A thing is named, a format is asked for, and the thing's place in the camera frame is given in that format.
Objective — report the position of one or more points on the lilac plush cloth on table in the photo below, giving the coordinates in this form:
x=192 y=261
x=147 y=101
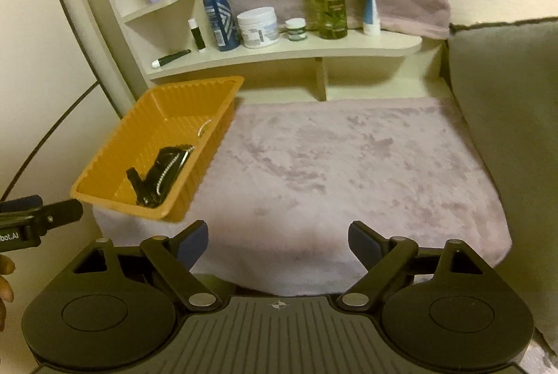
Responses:
x=289 y=179

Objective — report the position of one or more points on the white pearl bead strand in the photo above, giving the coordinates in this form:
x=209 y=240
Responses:
x=170 y=161

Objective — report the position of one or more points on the blue white tube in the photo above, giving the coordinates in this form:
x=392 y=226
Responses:
x=371 y=20

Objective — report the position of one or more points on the small green white jar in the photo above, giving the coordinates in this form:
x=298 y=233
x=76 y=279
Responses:
x=296 y=29

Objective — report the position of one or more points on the orange plastic tray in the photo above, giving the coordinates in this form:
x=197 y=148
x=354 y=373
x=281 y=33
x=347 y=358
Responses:
x=191 y=116

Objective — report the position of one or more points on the blue spray bottle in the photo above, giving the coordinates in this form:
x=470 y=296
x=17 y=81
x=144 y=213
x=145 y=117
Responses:
x=222 y=23

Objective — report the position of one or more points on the white cream jar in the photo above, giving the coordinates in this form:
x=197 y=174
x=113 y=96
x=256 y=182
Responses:
x=258 y=27

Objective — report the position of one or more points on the dark pen with white cap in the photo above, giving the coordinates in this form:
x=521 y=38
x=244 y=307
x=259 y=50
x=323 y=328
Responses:
x=169 y=58

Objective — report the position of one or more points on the grey cushion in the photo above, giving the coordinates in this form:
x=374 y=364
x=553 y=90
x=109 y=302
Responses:
x=504 y=76

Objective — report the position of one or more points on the cream wooden shelf unit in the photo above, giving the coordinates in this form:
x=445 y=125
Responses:
x=121 y=38

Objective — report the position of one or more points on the white black lip balm stick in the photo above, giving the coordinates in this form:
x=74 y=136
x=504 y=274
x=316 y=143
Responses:
x=197 y=34

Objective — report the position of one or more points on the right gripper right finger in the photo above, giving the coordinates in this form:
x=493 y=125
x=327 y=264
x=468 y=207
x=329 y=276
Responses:
x=384 y=260

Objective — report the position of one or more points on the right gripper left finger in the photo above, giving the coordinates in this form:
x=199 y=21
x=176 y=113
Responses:
x=172 y=258

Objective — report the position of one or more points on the person's left hand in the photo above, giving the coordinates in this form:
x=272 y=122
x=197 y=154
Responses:
x=7 y=267

